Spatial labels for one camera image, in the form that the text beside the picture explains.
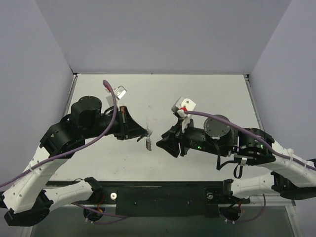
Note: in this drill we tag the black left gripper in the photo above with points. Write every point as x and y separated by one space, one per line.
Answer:
123 122

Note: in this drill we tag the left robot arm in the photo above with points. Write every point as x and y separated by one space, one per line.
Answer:
27 201

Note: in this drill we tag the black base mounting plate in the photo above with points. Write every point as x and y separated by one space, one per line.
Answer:
169 198

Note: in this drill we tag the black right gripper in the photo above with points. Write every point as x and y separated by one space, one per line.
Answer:
181 138

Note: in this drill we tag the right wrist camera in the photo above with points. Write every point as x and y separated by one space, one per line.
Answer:
181 105

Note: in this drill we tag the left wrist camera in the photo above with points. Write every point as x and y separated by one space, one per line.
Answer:
119 92

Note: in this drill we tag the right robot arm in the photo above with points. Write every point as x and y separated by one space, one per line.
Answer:
263 166

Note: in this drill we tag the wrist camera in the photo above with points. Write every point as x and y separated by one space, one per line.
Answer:
181 105
119 92

